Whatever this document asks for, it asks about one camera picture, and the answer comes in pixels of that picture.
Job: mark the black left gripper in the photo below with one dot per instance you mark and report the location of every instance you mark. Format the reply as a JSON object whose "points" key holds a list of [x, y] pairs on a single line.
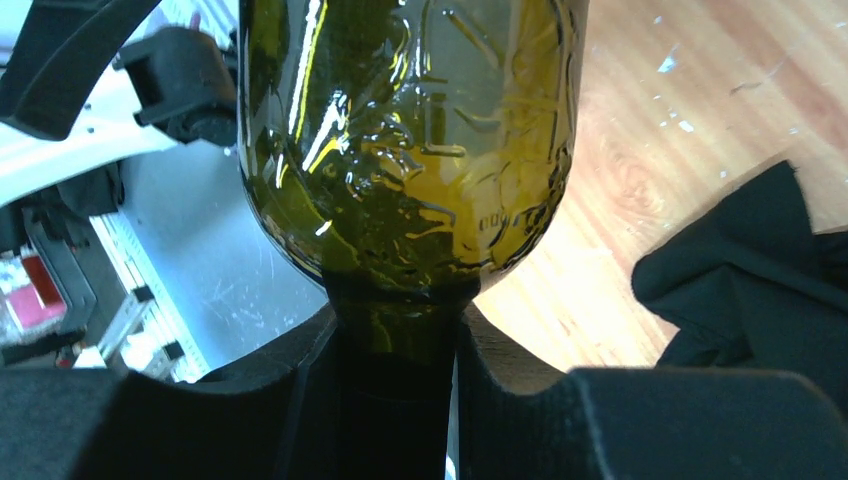
{"points": [[185, 82]]}

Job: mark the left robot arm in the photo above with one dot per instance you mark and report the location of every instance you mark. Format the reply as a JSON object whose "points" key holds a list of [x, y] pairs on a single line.
{"points": [[105, 130]]}

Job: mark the dark green wine bottle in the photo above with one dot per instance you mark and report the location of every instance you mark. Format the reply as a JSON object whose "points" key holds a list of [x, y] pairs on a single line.
{"points": [[405, 155]]}

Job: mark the black cloth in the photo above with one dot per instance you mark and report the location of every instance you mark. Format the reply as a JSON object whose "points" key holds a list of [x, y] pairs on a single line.
{"points": [[750, 285]]}

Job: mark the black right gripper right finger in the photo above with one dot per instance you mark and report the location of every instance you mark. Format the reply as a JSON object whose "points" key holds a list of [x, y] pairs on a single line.
{"points": [[520, 418]]}

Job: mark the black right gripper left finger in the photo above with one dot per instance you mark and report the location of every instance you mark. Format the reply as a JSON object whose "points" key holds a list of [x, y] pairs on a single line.
{"points": [[268, 415]]}

